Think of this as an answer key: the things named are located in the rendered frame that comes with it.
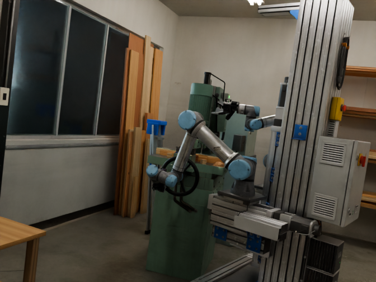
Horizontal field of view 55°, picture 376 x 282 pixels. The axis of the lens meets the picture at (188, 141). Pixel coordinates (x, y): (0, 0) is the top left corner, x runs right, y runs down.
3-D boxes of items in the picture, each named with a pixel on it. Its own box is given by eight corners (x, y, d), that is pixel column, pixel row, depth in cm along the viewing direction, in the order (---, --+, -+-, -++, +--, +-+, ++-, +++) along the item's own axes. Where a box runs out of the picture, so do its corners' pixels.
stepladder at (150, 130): (140, 234, 372) (144, 119, 369) (152, 228, 395) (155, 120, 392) (154, 236, 366) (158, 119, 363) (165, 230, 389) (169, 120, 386)
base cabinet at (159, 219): (144, 269, 287) (155, 181, 282) (167, 247, 343) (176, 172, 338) (199, 283, 276) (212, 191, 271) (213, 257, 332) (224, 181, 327)
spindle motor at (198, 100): (183, 121, 283) (189, 81, 281) (189, 122, 300) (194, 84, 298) (205, 125, 279) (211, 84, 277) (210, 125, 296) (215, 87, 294)
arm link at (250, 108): (258, 117, 265) (260, 106, 264) (243, 115, 267) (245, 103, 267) (259, 117, 272) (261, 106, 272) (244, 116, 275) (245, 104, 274)
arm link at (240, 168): (258, 168, 212) (193, 107, 227) (253, 170, 199) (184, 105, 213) (244, 182, 216) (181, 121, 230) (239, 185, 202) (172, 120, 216)
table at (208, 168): (142, 163, 275) (143, 155, 274) (155, 160, 304) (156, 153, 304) (221, 177, 260) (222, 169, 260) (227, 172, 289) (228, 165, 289)
